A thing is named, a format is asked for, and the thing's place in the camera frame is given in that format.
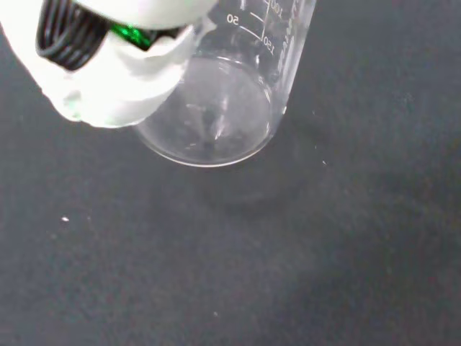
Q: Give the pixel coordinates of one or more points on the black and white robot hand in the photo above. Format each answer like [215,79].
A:
[104,68]

